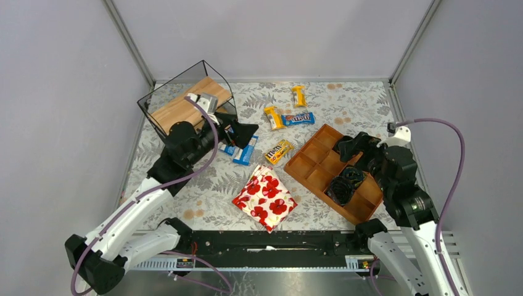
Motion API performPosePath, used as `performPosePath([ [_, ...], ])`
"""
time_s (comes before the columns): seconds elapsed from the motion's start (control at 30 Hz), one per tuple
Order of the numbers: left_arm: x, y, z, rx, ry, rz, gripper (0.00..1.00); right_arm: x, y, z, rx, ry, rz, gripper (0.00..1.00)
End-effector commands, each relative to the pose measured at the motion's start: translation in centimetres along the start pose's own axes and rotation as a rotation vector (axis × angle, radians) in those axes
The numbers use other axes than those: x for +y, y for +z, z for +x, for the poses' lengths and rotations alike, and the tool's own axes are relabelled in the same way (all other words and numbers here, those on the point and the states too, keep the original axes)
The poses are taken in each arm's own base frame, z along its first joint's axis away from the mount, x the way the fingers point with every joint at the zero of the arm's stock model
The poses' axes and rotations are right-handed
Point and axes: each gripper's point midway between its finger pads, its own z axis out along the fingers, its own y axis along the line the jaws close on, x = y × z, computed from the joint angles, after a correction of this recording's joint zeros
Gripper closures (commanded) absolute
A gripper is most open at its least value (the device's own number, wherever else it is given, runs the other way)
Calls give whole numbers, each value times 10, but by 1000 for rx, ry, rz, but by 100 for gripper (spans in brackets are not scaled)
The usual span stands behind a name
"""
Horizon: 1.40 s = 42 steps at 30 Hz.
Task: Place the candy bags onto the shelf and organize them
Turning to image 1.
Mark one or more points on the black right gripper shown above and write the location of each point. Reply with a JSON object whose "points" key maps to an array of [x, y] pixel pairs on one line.
{"points": [[362, 150]]}

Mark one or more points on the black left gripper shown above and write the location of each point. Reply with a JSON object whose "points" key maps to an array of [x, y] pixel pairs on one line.
{"points": [[228, 131]]}

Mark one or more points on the blue white candy bar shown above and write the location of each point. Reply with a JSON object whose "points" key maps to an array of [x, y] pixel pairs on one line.
{"points": [[228, 150], [243, 156]]}

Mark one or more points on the yellow m&m candy bag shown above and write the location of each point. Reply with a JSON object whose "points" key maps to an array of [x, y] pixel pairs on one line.
{"points": [[275, 154]]}

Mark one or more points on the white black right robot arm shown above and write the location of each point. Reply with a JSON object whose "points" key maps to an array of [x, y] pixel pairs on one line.
{"points": [[393, 168]]}

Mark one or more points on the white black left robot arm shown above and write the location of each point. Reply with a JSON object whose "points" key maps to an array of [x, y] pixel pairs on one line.
{"points": [[102, 257]]}

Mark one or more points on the yellow candy bar near centre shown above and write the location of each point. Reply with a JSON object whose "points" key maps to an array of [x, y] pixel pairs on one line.
{"points": [[274, 118]]}

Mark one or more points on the yellow candy bar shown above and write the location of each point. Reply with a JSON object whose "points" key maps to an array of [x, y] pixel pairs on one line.
{"points": [[274, 118], [300, 100]]}

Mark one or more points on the blue m&m candy bag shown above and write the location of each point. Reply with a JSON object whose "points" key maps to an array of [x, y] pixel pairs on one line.
{"points": [[298, 119]]}

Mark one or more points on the yellow candy bar far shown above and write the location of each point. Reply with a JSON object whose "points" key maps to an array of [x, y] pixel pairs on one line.
{"points": [[300, 100]]}

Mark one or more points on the brown wooden divided tray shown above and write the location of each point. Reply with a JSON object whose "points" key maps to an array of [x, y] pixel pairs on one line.
{"points": [[316, 164]]}

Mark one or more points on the floral patterned table mat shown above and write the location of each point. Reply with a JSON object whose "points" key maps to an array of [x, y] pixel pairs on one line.
{"points": [[205, 203]]}

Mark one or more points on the red poppy folded cloth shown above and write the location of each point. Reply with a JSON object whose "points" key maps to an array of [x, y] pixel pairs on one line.
{"points": [[265, 199]]}

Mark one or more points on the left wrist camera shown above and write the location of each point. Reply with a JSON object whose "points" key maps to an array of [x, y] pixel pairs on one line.
{"points": [[207, 102]]}

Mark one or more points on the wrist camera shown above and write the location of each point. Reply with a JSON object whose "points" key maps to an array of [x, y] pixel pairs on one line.
{"points": [[398, 136], [207, 102]]}

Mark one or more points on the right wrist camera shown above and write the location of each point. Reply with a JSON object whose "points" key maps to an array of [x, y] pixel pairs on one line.
{"points": [[398, 136]]}

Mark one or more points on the black wire wooden shelf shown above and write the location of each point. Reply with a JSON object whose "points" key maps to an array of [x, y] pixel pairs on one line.
{"points": [[165, 105]]}

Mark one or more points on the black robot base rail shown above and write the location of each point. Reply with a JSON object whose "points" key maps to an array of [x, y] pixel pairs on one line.
{"points": [[279, 249]]}

